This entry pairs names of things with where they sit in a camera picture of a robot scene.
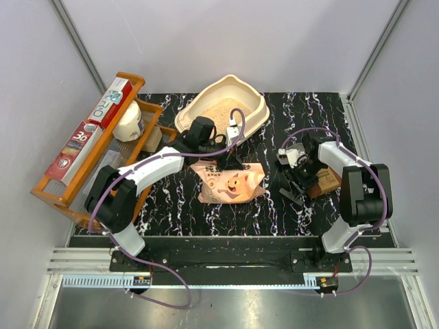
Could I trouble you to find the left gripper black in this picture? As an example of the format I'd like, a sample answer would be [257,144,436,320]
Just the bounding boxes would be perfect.
[200,139,245,173]

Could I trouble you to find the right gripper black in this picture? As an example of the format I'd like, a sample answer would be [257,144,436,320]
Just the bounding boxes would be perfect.
[283,159,325,200]

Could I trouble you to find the grey bag clip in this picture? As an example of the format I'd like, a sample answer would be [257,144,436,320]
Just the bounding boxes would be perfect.
[279,188,304,206]

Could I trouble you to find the pink cat litter bag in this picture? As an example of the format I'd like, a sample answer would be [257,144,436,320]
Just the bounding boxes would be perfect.
[190,160,267,204]

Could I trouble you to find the grey metal scoop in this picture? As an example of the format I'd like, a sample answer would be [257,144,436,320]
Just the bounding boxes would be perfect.
[285,143,306,156]

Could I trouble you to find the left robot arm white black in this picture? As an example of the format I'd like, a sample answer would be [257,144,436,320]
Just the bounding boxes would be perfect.
[84,117,245,271]

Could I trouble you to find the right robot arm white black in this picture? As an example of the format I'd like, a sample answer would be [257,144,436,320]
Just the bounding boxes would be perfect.
[277,128,393,271]

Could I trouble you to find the cream plastic litter box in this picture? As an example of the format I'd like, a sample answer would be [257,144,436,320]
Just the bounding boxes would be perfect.
[174,75,270,140]

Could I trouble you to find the clear plastic box in rack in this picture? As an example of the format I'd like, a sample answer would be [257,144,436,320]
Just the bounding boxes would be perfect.
[100,150,122,169]

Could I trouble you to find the red white RiO toothpaste box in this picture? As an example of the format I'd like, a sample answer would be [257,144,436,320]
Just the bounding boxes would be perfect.
[87,77,132,130]

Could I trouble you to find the red 3D toothpaste box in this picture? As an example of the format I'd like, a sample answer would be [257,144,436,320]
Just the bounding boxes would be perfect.
[44,121,103,186]

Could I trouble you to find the tan sponge block in rack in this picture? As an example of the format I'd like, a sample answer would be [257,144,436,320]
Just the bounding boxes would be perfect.
[141,126,163,153]

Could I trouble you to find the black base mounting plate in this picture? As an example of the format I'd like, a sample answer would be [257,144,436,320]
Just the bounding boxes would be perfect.
[108,236,353,275]

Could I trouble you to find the white plastic bottle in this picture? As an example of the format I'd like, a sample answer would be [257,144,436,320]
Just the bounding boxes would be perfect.
[112,101,145,142]

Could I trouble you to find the orange wooden shelf rack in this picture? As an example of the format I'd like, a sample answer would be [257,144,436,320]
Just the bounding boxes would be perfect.
[31,71,177,229]

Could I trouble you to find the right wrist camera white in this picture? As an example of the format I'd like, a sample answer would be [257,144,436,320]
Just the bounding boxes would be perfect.
[276,148,308,168]

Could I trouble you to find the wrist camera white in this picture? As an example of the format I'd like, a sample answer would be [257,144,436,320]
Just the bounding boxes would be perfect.
[226,119,241,147]
[276,148,308,168]

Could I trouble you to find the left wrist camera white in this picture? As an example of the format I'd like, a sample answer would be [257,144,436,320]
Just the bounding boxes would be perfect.
[226,119,241,147]

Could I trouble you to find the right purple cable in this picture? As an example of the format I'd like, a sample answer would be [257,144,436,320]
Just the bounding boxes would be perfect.
[280,127,394,297]

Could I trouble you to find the purple cable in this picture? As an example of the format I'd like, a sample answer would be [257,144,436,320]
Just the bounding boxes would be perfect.
[88,108,246,308]
[280,127,394,297]

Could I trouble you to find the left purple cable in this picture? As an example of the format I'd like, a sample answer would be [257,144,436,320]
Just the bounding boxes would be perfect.
[88,108,246,308]

